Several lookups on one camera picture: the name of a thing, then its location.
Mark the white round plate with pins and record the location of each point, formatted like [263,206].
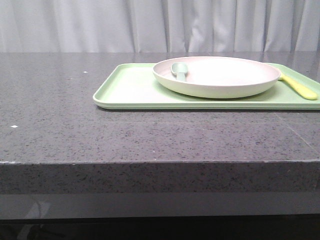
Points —
[217,77]

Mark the yellow plastic fork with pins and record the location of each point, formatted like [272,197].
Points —
[300,89]

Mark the light green rectangular tray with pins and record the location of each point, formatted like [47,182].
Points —
[132,86]

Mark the pale green plastic spoon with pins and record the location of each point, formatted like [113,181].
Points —
[180,71]

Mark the grey pleated curtain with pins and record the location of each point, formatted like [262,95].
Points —
[158,26]

